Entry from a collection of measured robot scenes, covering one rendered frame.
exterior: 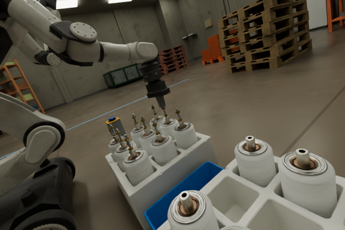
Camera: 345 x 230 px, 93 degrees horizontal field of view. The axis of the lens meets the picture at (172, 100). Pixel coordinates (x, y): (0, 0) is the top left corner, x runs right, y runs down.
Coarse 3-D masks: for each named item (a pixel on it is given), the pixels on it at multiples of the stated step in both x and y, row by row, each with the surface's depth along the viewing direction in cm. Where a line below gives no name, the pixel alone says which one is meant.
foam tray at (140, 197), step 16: (176, 144) 77; (208, 144) 70; (112, 160) 77; (176, 160) 62; (192, 160) 66; (208, 160) 71; (160, 176) 58; (176, 176) 62; (128, 192) 54; (144, 192) 55; (160, 192) 58; (144, 208) 55; (144, 224) 55
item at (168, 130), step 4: (176, 120) 82; (172, 124) 78; (176, 124) 79; (160, 128) 80; (164, 128) 78; (168, 128) 77; (172, 128) 78; (164, 132) 79; (168, 132) 78; (172, 132) 78; (172, 136) 78
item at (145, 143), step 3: (153, 135) 73; (147, 138) 72; (150, 138) 72; (153, 138) 72; (141, 141) 73; (144, 141) 72; (147, 141) 72; (150, 141) 72; (141, 144) 74; (144, 144) 72; (147, 144) 72; (144, 147) 73; (147, 147) 73; (147, 150) 73; (150, 150) 73; (147, 153) 74; (150, 153) 73
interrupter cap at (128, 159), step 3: (135, 150) 63; (138, 150) 63; (141, 150) 62; (138, 153) 61; (141, 153) 60; (126, 156) 61; (129, 156) 61; (138, 156) 59; (141, 156) 58; (126, 159) 59; (129, 159) 59; (132, 159) 58; (135, 159) 58; (138, 159) 57; (126, 162) 57; (129, 162) 57; (132, 162) 57
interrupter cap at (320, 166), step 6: (288, 156) 38; (294, 156) 37; (312, 156) 36; (318, 156) 35; (288, 162) 36; (294, 162) 36; (312, 162) 35; (318, 162) 34; (324, 162) 33; (288, 168) 35; (294, 168) 34; (300, 168) 34; (306, 168) 34; (312, 168) 33; (318, 168) 33; (324, 168) 32; (300, 174) 33; (306, 174) 32; (312, 174) 32; (318, 174) 31
